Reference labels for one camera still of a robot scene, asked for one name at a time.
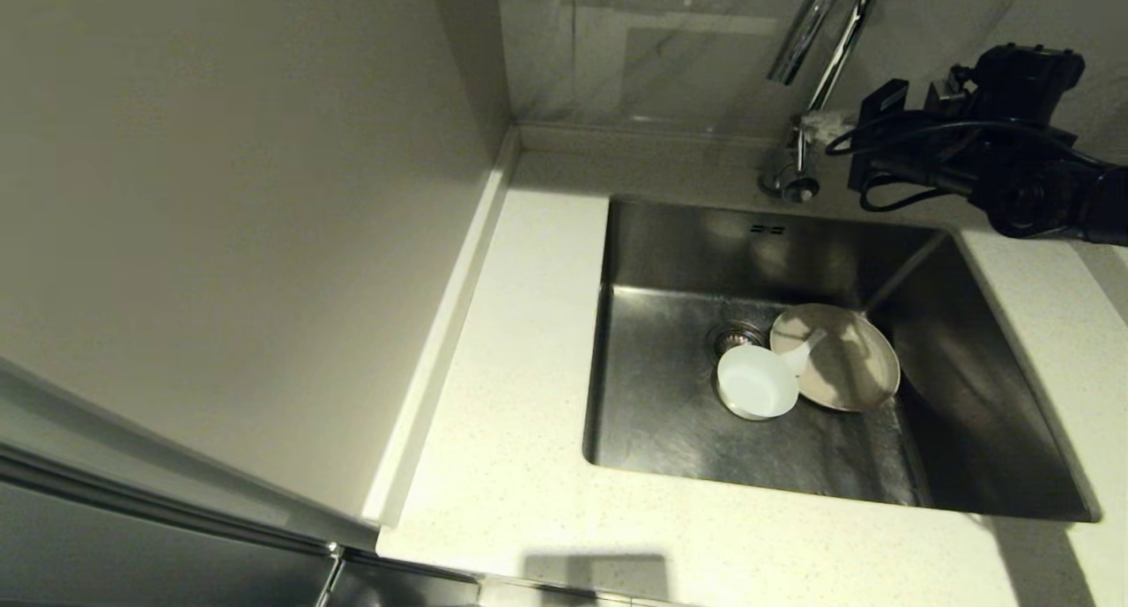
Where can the grey glossy cabinet front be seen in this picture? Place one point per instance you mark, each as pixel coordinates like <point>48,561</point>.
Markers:
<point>132,545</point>

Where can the beige tall cabinet side panel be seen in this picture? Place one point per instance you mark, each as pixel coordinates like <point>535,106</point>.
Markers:
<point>220,237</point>

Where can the round metal drain strainer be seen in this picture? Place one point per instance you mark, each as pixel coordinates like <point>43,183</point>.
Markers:
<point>736,334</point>

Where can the stainless steel sink basin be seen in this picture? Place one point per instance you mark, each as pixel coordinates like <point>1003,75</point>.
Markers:
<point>670,448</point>

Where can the chrome gooseneck faucet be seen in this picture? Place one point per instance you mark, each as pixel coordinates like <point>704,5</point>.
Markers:
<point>797,171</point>

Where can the white ceramic soup spoon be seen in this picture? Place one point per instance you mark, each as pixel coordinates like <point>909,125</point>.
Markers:
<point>802,351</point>

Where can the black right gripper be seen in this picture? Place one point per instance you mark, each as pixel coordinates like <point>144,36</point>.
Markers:
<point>908,140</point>

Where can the cream round plate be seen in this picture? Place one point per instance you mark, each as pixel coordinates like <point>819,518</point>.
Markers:
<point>850,369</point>

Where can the white ceramic bowl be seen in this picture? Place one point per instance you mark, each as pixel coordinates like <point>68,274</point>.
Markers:
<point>756,382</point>

